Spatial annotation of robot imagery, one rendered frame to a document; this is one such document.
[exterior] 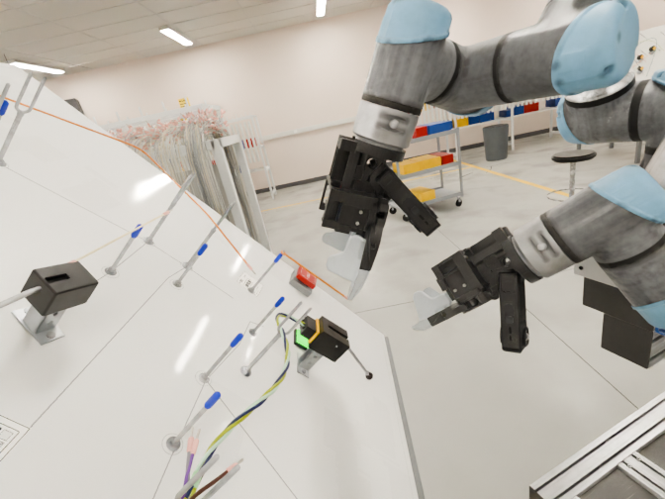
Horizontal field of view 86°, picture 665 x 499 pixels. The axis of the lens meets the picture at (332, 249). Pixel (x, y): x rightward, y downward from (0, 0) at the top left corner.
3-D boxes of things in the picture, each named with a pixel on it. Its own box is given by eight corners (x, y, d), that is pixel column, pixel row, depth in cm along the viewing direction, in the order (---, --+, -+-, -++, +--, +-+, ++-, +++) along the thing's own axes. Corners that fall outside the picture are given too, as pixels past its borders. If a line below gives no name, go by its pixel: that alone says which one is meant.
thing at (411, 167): (443, 199, 506) (436, 120, 467) (464, 206, 459) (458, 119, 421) (379, 217, 489) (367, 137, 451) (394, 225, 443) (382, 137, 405)
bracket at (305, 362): (308, 378, 59) (327, 359, 58) (296, 372, 58) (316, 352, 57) (307, 358, 63) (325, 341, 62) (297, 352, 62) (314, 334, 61)
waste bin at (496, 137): (515, 156, 669) (515, 122, 647) (494, 162, 662) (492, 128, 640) (499, 155, 711) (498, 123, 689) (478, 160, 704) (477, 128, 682)
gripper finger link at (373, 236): (352, 264, 50) (365, 204, 49) (364, 267, 50) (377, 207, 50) (360, 270, 45) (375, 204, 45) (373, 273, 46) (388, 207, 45)
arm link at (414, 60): (474, 19, 39) (423, -12, 34) (437, 121, 43) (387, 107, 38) (424, 18, 45) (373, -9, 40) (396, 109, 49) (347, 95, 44)
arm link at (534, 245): (580, 260, 48) (572, 267, 41) (546, 276, 50) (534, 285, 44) (545, 215, 50) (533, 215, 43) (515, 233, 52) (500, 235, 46)
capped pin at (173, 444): (162, 445, 35) (209, 392, 33) (171, 434, 37) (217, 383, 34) (174, 454, 35) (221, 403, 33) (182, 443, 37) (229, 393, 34)
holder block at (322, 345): (334, 362, 58) (350, 348, 57) (308, 348, 56) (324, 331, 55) (332, 346, 62) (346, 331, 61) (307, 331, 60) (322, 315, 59)
